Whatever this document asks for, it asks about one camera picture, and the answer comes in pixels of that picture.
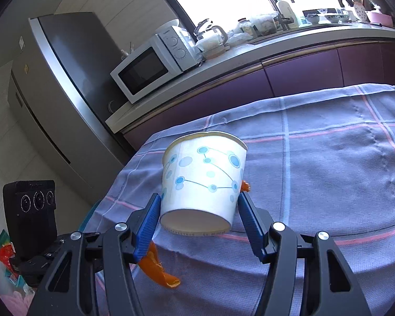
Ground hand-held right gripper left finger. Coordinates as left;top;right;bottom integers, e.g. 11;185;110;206
26;194;162;316

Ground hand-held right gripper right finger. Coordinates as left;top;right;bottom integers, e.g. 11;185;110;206
239;191;372;316

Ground long orange peel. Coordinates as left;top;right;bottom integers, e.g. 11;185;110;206
136;242;181;288

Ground blue plastic bin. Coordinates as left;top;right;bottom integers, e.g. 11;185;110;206
80;200;102;233

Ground blue dotted paper cup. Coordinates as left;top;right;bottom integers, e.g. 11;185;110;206
160;131;248;237

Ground colourful packaging pile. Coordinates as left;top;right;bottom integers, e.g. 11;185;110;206
0;230;37;300

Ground plaid purple tablecloth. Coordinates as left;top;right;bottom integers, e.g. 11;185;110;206
81;84;395;316

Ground grey refrigerator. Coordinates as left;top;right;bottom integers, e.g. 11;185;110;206
7;11;132;205

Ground white microwave oven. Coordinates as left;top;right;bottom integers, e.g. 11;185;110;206
110;26;201;104

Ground purple base cabinets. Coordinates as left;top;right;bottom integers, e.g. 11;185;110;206
122;39;395;159

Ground beige kitchen counter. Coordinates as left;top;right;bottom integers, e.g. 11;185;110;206
105;23;395;134

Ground small cup with sticks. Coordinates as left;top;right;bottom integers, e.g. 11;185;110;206
120;41;134;61

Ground clear crumpled plastic bag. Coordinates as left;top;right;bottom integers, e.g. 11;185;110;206
225;33;254;45

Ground glass electric kettle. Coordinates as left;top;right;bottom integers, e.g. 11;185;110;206
194;19;231;60

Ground glass jar dark lid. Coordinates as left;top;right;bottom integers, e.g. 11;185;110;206
236;18;255;35

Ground clear container brown contents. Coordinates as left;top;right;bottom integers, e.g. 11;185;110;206
250;13;280;37

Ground steel sink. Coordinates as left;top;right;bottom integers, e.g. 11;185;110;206
250;22;353;45

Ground white soap bottle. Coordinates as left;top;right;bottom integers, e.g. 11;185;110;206
276;0;298;28

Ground blue white porcelain bowl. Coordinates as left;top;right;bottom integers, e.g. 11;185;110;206
326;10;349;23

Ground white dotted utensil holder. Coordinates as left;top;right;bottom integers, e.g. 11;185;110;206
353;2;367;20

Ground pink bowl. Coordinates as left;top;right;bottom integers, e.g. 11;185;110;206
365;10;393;27

